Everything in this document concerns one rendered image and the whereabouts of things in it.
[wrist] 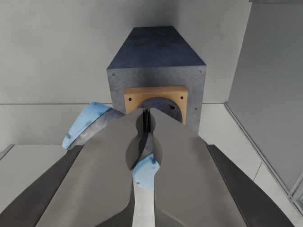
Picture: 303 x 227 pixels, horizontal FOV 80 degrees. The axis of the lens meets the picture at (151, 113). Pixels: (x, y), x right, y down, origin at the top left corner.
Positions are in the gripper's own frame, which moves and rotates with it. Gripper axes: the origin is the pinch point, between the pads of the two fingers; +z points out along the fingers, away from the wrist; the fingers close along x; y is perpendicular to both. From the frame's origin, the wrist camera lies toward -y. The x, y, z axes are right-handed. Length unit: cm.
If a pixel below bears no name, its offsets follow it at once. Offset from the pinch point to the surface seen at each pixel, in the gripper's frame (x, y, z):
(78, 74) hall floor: -64, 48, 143
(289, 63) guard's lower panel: 70, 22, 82
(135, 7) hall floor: -12, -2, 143
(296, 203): 69, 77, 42
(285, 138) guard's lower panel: 70, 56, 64
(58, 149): -100, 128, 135
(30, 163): -119, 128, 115
